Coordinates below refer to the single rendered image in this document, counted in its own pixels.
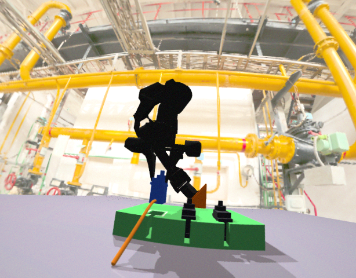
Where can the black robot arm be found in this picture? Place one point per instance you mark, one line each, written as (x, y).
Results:
(173, 98)

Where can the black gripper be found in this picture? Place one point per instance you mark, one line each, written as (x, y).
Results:
(137, 145)

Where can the green flat platform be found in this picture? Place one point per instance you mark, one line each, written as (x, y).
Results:
(189, 226)

